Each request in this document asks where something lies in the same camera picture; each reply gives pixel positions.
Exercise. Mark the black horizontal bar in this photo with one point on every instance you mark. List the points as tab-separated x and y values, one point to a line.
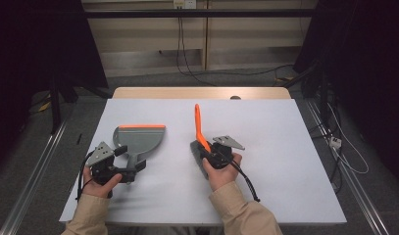
200	13

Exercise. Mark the white wall socket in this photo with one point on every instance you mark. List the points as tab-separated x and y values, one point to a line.
184	3

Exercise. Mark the dark curtain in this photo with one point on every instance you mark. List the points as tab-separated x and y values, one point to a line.
367	49
33	42

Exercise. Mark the grey dustpan with orange lip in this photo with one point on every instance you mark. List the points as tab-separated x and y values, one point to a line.
139	138

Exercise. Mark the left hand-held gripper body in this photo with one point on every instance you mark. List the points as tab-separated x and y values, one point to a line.
101	152

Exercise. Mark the person's right hand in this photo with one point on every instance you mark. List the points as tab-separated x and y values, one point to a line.
221	176

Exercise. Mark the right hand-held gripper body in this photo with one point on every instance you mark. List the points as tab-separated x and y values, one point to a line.
224	153

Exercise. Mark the person's left hand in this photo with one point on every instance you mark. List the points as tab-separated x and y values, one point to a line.
97	187

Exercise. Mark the black metal stand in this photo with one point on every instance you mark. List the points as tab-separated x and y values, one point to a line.
321	84
56	104

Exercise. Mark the aluminium rail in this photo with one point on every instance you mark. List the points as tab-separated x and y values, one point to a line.
33	173
354	182

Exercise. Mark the orange brush with grey bristles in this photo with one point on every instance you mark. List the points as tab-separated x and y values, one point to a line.
198	124

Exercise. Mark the light wooden table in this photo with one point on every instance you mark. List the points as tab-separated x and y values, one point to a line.
187	93

